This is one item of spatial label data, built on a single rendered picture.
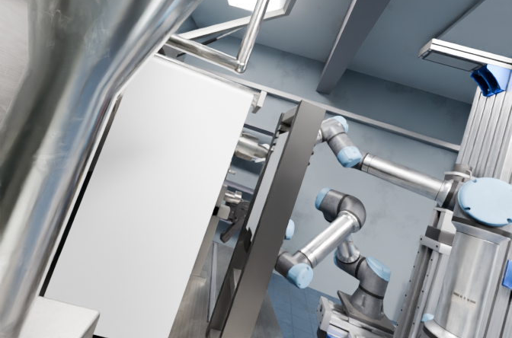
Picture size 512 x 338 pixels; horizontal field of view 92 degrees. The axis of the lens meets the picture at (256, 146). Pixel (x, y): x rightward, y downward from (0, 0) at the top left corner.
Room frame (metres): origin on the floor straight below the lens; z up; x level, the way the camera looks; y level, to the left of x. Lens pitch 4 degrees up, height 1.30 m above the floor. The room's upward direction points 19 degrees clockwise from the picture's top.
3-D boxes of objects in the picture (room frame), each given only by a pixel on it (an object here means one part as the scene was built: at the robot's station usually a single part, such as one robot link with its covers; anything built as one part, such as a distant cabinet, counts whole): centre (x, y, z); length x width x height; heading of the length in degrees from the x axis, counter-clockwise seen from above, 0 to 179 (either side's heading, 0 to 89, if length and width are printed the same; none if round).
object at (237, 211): (0.93, -0.02, 1.12); 0.12 x 0.08 x 0.09; 97
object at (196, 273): (0.83, 0.04, 1.05); 0.06 x 0.05 x 0.31; 97
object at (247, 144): (0.61, 0.03, 1.34); 0.06 x 0.06 x 0.06; 7
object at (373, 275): (1.24, -0.75, 0.98); 0.13 x 0.12 x 0.14; 38
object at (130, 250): (0.51, 0.20, 1.17); 0.34 x 0.05 x 0.54; 97
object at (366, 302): (1.24, -0.76, 0.87); 0.15 x 0.15 x 0.10
